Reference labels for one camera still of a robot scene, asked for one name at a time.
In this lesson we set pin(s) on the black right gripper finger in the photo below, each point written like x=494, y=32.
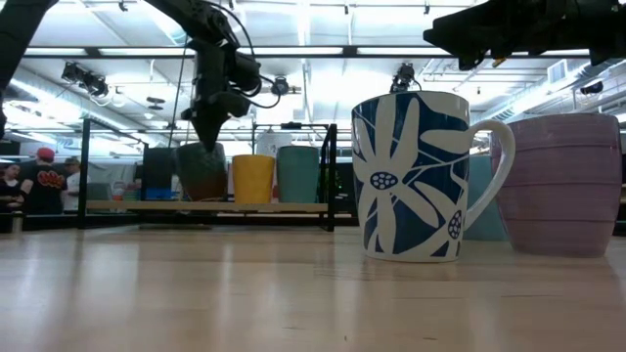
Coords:
x=464, y=34

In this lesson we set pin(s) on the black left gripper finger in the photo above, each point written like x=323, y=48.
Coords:
x=210, y=129

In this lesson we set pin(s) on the dark green brown mug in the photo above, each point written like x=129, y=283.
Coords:
x=201, y=176

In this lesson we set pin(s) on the yellow mug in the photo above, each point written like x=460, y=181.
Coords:
x=253, y=178

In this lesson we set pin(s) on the teal mug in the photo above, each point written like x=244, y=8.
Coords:
x=297, y=173

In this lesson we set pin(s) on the purple ridged mug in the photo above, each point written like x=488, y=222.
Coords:
x=557, y=186

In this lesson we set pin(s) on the white blue floral mug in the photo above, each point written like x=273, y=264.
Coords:
x=411, y=195

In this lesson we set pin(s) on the light blue mug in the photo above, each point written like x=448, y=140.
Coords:
x=481, y=205

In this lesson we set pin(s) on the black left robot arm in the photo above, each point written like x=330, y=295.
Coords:
x=14, y=39

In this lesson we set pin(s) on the yellow hanging tag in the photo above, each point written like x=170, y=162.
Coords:
x=499, y=62

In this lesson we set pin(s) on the white ceiling vent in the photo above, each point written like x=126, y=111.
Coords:
x=557, y=72

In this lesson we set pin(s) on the black round spotlight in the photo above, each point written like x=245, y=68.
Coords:
x=280, y=86

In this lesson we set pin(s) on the black ceiling lamp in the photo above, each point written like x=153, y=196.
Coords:
x=592, y=88

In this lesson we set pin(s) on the wooden shelf board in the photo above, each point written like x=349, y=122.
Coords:
x=205, y=206

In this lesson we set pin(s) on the black track light cluster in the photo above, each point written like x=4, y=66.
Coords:
x=85, y=79

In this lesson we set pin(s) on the person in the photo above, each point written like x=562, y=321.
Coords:
x=9, y=188
x=74, y=183
x=44, y=186

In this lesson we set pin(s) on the black overhead camera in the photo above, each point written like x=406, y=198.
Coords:
x=403, y=78

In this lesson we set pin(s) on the black overhead frame beam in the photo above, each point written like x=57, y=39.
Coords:
x=381, y=51

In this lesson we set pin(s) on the black metal shelf frame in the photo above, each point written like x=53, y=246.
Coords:
x=84, y=171

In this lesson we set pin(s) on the black aluminium table frame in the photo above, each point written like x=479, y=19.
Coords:
x=58, y=222

